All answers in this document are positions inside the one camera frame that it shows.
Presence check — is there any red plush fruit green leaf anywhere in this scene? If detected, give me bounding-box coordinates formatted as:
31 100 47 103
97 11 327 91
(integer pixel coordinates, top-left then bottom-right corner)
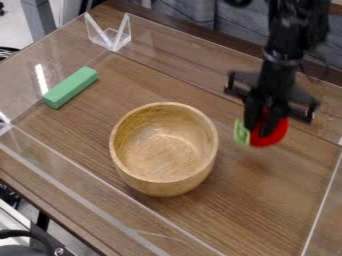
234 106 292 148

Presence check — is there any black cable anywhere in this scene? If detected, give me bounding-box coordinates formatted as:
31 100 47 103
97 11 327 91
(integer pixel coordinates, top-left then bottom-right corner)
0 229 46 256

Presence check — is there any clear acrylic enclosure wall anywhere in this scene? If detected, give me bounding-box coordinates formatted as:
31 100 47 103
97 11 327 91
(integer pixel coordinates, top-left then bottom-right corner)
0 17 342 256

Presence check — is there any green rectangular block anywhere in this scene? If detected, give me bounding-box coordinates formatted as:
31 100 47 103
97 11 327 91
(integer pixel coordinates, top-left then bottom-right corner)
43 66 100 109

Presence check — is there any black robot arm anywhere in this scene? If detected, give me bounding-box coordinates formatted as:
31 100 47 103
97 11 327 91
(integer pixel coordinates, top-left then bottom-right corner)
225 0 332 137

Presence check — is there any black metal bracket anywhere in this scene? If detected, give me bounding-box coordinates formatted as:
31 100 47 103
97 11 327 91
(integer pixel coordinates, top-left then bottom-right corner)
30 223 77 256

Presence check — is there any wooden bowl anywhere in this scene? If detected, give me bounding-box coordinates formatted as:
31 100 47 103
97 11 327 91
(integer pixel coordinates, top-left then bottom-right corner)
109 102 220 197

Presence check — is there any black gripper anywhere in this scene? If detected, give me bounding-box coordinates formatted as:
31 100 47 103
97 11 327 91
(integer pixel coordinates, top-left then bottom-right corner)
225 60 321 137

